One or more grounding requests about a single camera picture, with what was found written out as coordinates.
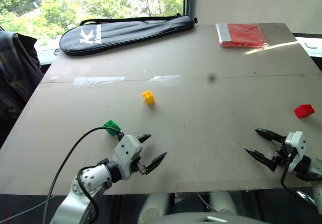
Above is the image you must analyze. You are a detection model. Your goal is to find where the red toy brick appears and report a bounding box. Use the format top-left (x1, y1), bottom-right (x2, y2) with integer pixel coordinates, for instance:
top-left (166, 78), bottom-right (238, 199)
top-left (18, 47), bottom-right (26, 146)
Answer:
top-left (293, 104), bottom-right (315, 119)

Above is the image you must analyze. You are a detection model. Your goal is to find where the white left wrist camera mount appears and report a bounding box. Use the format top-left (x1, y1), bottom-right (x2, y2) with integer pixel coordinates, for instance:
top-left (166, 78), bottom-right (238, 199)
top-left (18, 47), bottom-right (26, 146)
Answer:
top-left (112, 134), bottom-right (143, 180)

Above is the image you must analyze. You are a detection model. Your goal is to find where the white side ledge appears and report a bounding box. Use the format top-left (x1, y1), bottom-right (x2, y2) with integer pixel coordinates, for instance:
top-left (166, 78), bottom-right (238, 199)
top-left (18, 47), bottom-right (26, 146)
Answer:
top-left (294, 36), bottom-right (322, 58)

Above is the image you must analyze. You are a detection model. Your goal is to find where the thin white wire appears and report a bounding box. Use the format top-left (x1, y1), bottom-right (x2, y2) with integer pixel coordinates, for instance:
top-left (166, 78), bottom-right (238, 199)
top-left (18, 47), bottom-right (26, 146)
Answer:
top-left (0, 195), bottom-right (55, 222)

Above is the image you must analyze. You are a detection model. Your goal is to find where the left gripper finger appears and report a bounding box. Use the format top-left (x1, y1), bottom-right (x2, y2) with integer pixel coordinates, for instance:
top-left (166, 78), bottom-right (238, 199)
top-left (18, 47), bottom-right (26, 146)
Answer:
top-left (145, 152), bottom-right (168, 176)
top-left (137, 133), bottom-right (152, 144)

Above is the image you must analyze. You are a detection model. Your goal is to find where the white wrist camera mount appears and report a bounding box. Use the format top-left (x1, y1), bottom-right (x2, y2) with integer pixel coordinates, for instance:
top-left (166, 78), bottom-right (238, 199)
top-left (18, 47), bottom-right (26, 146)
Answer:
top-left (285, 131), bottom-right (307, 173)
top-left (112, 134), bottom-right (143, 180)

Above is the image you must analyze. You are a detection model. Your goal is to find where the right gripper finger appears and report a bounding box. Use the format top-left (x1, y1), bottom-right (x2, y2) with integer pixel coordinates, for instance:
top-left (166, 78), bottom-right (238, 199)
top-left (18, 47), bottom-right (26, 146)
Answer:
top-left (255, 128), bottom-right (287, 144)
top-left (243, 146), bottom-right (275, 169)

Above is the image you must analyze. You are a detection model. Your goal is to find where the dark plaid jacket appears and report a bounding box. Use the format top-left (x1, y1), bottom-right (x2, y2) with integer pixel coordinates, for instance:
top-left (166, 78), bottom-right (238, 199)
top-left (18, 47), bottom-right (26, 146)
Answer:
top-left (0, 31), bottom-right (45, 148)

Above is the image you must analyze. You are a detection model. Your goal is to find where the yellow toy brick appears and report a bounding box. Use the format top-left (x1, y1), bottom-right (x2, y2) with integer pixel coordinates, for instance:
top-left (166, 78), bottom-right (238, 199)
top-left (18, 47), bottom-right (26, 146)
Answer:
top-left (141, 90), bottom-right (156, 106)

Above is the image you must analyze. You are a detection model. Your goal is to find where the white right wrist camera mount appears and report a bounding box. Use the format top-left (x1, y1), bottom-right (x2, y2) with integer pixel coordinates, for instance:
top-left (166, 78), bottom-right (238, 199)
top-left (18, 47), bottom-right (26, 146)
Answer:
top-left (285, 131), bottom-right (307, 173)

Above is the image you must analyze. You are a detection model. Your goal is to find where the grey rounded robot torso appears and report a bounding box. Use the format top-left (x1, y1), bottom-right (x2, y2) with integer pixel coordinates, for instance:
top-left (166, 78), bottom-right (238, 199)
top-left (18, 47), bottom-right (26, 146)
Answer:
top-left (150, 211), bottom-right (268, 224)

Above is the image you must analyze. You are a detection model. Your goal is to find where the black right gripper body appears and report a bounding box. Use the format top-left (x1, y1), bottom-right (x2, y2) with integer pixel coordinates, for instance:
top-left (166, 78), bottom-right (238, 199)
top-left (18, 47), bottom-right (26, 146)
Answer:
top-left (270, 140), bottom-right (295, 172)

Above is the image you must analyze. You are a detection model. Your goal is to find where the black racket bag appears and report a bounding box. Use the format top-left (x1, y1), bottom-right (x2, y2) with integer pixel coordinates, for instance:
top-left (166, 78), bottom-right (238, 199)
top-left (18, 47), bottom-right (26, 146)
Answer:
top-left (58, 13), bottom-right (199, 57)

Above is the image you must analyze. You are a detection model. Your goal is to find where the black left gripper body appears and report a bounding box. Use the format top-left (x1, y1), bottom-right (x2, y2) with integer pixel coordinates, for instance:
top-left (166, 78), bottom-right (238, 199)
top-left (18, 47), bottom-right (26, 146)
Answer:
top-left (128, 154), bottom-right (149, 176)

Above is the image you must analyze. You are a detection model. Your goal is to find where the green toy brick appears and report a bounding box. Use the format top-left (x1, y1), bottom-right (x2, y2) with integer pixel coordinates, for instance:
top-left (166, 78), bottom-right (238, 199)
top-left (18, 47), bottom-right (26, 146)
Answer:
top-left (102, 119), bottom-right (122, 137)

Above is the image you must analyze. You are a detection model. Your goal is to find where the dark window frame post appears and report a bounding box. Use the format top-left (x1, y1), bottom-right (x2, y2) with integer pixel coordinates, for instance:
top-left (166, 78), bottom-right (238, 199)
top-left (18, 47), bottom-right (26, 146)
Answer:
top-left (183, 0), bottom-right (199, 26)

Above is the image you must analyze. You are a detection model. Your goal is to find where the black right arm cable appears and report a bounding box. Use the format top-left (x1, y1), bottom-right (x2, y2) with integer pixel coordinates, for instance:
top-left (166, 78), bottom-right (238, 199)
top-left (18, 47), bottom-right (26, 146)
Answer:
top-left (280, 155), bottom-right (318, 209)

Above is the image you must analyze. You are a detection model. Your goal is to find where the white rounded robot leg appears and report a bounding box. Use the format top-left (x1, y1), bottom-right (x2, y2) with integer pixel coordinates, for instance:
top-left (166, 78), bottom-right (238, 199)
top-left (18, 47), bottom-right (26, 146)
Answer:
top-left (137, 193), bottom-right (170, 224)
top-left (209, 192), bottom-right (237, 215)

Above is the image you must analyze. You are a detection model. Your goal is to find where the red package in plastic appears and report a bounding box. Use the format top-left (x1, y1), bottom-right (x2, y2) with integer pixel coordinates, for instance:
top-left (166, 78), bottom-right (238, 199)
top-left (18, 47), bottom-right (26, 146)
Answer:
top-left (215, 22), bottom-right (268, 49)

